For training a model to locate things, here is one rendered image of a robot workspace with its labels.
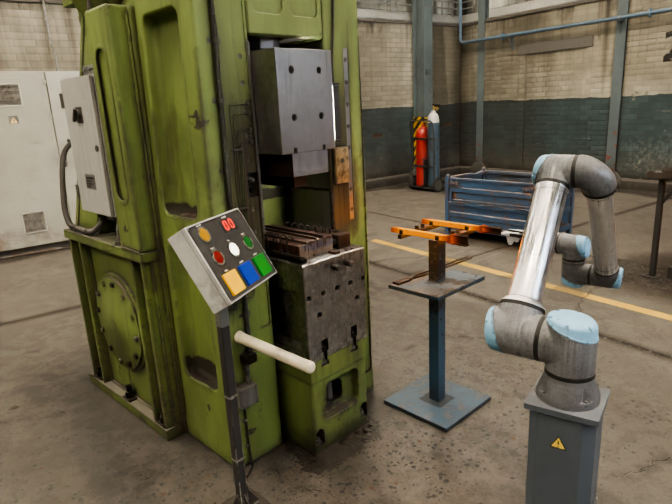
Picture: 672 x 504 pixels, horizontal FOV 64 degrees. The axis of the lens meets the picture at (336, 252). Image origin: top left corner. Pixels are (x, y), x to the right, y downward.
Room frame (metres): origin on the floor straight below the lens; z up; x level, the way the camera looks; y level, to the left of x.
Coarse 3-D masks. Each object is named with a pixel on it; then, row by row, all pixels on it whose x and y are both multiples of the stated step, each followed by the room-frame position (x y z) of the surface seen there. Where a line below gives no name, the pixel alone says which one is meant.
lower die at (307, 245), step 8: (272, 224) 2.61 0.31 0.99; (272, 232) 2.44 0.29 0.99; (280, 232) 2.42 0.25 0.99; (288, 232) 2.38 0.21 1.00; (312, 232) 2.39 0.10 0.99; (272, 240) 2.32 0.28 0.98; (288, 240) 2.30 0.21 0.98; (296, 240) 2.26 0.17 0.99; (304, 240) 2.25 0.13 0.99; (312, 240) 2.24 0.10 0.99; (320, 240) 2.28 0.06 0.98; (328, 240) 2.31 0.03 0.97; (272, 248) 2.31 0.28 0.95; (288, 248) 2.23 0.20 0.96; (296, 248) 2.20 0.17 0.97; (304, 248) 2.21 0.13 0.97; (312, 248) 2.24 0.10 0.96; (320, 248) 2.27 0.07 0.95; (328, 248) 2.31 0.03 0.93; (304, 256) 2.21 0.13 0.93; (312, 256) 2.24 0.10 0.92
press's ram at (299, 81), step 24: (288, 48) 2.20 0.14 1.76; (264, 72) 2.20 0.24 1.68; (288, 72) 2.19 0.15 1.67; (312, 72) 2.28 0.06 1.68; (264, 96) 2.21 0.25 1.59; (288, 96) 2.19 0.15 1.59; (312, 96) 2.28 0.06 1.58; (264, 120) 2.22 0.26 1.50; (288, 120) 2.18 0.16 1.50; (312, 120) 2.27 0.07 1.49; (264, 144) 2.23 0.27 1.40; (288, 144) 2.17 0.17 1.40; (312, 144) 2.27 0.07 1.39
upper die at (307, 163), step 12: (264, 156) 2.31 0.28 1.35; (276, 156) 2.26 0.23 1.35; (288, 156) 2.20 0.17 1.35; (300, 156) 2.22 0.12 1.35; (312, 156) 2.26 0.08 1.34; (324, 156) 2.31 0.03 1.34; (264, 168) 2.32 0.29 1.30; (276, 168) 2.26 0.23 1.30; (288, 168) 2.21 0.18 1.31; (300, 168) 2.21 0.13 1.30; (312, 168) 2.26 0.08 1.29; (324, 168) 2.31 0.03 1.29
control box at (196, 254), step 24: (216, 216) 1.81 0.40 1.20; (240, 216) 1.93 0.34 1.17; (168, 240) 1.66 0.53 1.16; (192, 240) 1.63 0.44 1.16; (216, 240) 1.73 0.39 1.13; (240, 240) 1.84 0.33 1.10; (192, 264) 1.63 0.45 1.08; (216, 264) 1.65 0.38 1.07; (240, 264) 1.75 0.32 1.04; (216, 288) 1.60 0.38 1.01; (216, 312) 1.61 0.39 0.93
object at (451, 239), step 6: (396, 228) 2.56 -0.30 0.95; (402, 228) 2.55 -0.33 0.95; (408, 234) 2.51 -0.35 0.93; (414, 234) 2.48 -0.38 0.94; (420, 234) 2.45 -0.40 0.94; (426, 234) 2.43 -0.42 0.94; (432, 234) 2.40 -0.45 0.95; (438, 234) 2.39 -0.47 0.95; (444, 234) 2.39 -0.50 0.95; (456, 234) 2.33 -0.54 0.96; (444, 240) 2.36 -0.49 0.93; (450, 240) 2.33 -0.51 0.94; (456, 240) 2.32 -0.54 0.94; (462, 240) 2.30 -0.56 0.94
